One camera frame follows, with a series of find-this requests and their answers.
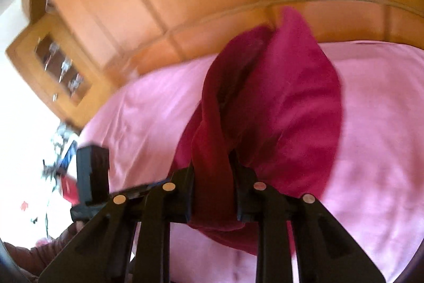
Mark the wooden glass-door cabinet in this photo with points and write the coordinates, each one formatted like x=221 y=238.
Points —
x=56 y=70

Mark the pile of cluttered things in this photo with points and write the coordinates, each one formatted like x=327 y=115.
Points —
x=56 y=150

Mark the pink bedsheet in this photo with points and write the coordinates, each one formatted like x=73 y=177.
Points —
x=374 y=137

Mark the wooden headboard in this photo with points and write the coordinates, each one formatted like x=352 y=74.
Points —
x=205 y=37

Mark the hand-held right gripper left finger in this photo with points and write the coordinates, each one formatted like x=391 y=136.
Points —
x=182 y=193

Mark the red box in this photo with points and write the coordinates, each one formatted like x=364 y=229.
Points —
x=70 y=189

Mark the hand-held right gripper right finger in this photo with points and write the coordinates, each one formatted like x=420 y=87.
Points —
x=246 y=200

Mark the magenta garment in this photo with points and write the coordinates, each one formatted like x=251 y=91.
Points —
x=275 y=104

